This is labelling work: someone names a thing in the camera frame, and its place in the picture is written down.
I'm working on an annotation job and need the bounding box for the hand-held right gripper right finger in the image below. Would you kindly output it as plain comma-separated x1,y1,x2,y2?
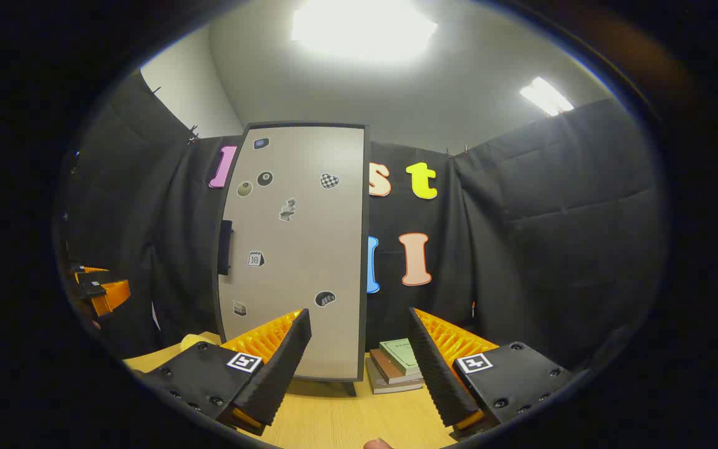
408,307,577,441

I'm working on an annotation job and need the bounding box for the black backdrop cloth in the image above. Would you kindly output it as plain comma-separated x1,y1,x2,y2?
60,69,668,375

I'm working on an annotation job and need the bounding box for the ceiling light panel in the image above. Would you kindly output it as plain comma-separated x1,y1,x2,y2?
519,76,575,117
290,0,438,63

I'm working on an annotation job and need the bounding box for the brown book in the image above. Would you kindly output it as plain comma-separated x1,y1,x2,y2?
370,349,423,385

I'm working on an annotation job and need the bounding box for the black cabinet door handle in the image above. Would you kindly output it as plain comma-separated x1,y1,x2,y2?
218,220,234,276

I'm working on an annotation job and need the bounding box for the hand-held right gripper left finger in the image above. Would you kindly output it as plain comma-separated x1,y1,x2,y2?
140,309,313,437

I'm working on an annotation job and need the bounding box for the dark grey cabinet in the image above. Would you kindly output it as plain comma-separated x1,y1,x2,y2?
216,122,372,397

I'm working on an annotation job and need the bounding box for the beige cabinet door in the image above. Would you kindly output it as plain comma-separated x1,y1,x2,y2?
218,126,366,380

